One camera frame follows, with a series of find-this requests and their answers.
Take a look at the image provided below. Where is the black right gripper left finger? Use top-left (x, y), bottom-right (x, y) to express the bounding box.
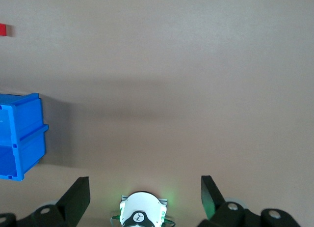
top-left (0, 176), bottom-right (91, 227)

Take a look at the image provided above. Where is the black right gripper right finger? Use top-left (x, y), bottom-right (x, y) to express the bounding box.
top-left (197, 175), bottom-right (301, 227)

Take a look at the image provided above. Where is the blue plastic storage bin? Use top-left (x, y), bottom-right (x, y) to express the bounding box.
top-left (0, 93), bottom-right (49, 182)

